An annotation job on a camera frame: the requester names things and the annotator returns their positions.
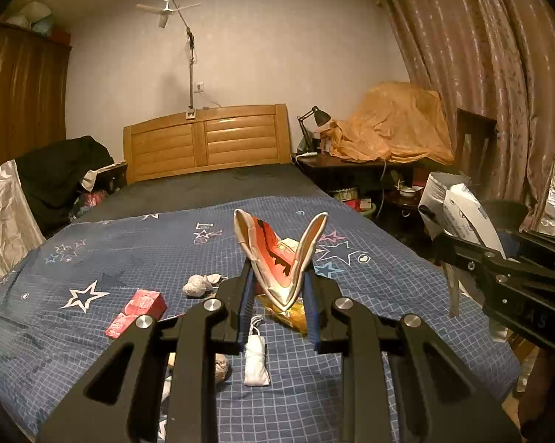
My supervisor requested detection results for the crumpled white tissue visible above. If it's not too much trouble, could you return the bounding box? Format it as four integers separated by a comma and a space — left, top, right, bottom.
182, 273, 227, 298

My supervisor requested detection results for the red patterned bag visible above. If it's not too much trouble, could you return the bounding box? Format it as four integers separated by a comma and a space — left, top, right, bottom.
70, 190, 108, 222

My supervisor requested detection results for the red carton box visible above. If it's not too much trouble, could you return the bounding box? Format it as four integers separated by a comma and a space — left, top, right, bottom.
104, 288, 168, 340

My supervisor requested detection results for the green plastic basin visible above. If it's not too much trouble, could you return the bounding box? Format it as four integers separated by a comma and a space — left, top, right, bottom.
339, 187, 378, 217

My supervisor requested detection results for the white face mask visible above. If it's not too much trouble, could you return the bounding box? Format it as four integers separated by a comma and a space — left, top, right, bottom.
243, 316, 271, 387

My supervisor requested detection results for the black desk lamp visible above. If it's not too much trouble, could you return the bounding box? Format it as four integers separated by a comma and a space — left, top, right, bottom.
297, 106, 332, 154

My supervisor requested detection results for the black jacket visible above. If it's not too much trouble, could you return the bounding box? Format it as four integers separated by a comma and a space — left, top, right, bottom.
15, 135, 117, 236

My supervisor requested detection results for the white printed packet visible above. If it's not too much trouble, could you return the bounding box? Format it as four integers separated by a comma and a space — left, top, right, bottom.
444, 183, 510, 260

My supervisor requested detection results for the white ceiling fan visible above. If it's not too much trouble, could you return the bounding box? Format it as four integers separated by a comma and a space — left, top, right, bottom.
136, 0, 202, 28

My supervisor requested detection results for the brown patterned curtain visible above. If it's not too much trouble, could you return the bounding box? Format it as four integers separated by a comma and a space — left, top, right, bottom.
379, 0, 555, 204

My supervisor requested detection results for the yellow snack wrapper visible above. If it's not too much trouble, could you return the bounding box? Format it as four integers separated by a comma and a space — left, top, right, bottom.
254, 292, 316, 335

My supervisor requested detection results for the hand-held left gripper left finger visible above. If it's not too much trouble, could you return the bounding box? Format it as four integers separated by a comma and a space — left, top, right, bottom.
35, 256, 257, 443

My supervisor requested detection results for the white plastic bucket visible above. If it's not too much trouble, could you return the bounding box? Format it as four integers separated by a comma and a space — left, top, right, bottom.
417, 171, 511, 344

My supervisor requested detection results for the dark wooden frame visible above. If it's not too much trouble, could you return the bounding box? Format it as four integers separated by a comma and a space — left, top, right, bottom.
455, 108, 498, 176

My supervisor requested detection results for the white and blue bundle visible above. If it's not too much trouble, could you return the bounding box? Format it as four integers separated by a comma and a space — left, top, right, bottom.
5, 1, 55, 36

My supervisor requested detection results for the dark grey bed sheet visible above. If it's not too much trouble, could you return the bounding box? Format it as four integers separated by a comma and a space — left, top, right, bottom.
77, 164, 334, 224

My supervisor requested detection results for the dark wooden desk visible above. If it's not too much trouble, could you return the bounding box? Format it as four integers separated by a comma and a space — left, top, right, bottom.
292, 151, 458, 205

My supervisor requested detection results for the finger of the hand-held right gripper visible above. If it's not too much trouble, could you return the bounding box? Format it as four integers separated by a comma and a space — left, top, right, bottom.
507, 228, 555, 282
432, 233, 509, 288

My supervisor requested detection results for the silver foil cloth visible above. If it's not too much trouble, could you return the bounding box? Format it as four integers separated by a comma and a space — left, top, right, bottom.
0, 159, 46, 291

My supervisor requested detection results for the red and silver snack bag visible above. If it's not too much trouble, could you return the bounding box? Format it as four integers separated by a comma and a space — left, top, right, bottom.
234, 209, 329, 312

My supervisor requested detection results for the brown wooden wardrobe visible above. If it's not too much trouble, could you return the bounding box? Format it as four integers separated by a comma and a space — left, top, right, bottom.
0, 23, 73, 174

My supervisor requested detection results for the dark round side table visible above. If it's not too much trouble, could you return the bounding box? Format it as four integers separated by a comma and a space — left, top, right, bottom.
383, 180, 427, 224

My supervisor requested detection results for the orange cloth cover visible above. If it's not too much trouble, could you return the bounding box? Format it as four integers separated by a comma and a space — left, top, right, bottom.
326, 80, 456, 164

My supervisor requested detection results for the metal clamp pole stand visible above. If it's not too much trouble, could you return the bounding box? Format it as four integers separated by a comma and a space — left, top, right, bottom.
162, 0, 201, 124

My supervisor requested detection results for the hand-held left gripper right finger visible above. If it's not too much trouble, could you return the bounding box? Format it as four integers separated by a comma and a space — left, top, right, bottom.
304, 263, 524, 443

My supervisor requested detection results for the blue checked star blanket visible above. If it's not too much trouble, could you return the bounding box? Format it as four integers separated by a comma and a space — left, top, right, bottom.
0, 194, 523, 443

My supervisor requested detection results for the wooden headboard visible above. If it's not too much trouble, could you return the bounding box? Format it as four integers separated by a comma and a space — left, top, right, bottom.
123, 104, 291, 184

